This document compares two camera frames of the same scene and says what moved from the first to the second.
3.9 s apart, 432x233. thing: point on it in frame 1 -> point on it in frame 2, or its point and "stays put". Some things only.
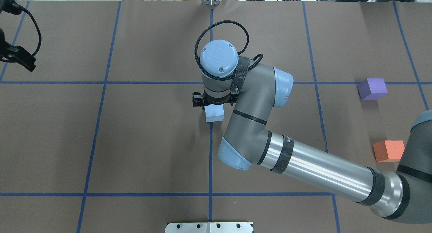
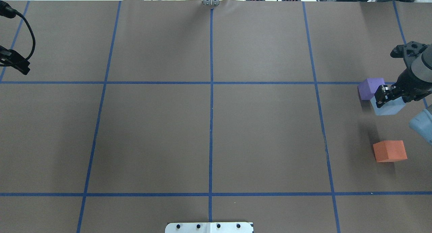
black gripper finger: x=10 y=53 -> x=10 y=57
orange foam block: x=388 y=151 stays put
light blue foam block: x=214 y=112 -> x=393 y=107
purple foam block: x=372 y=88 stays put
